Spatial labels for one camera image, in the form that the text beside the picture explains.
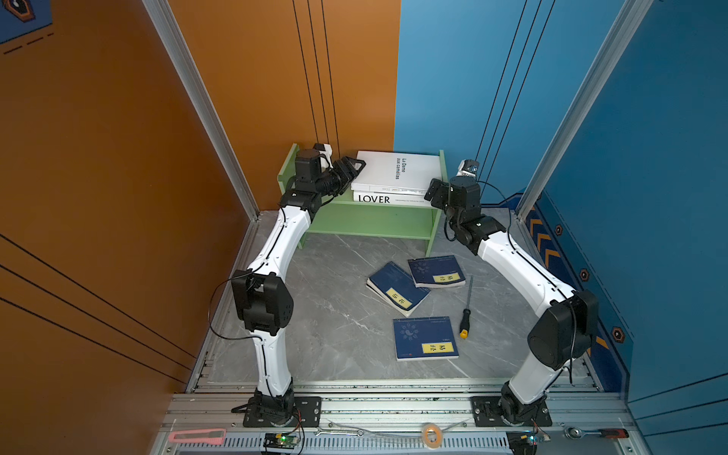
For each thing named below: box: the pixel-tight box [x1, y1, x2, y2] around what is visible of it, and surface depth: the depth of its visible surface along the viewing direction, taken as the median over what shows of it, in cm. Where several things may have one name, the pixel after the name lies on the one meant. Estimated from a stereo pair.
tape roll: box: [421, 422, 443, 450], surface depth 72 cm
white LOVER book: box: [352, 190, 434, 208], surface depth 85 cm
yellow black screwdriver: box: [458, 275, 474, 340], surface depth 90 cm
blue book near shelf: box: [407, 254, 467, 289], surface depth 102 cm
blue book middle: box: [365, 261, 432, 318], surface depth 96 cm
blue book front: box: [392, 316, 460, 362], surface depth 87 cm
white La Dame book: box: [350, 150, 442, 196], surface depth 86 cm
